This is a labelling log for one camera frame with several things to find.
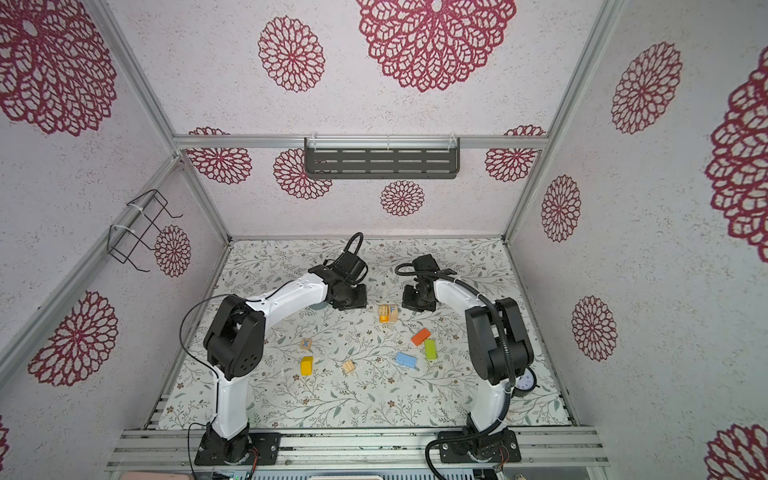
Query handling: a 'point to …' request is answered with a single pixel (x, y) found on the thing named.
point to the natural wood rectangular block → (394, 316)
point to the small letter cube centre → (348, 366)
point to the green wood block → (430, 349)
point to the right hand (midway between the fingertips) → (408, 300)
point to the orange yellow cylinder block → (384, 313)
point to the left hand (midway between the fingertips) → (360, 305)
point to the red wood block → (420, 336)
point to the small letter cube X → (306, 343)
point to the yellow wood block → (306, 365)
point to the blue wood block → (406, 359)
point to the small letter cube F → (392, 309)
